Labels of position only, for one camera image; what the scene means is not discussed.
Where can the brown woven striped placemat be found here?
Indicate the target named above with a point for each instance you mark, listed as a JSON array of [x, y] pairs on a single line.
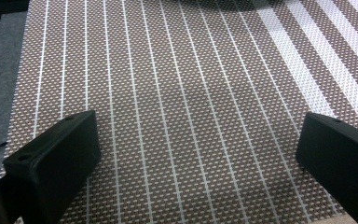
[[180, 102]]

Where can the dark object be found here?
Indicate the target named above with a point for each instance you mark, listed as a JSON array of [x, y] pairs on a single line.
[[0, 7]]

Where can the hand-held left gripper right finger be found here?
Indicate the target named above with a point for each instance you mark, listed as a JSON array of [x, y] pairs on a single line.
[[341, 161]]

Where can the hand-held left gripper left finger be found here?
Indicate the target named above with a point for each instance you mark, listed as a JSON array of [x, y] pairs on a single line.
[[52, 168]]

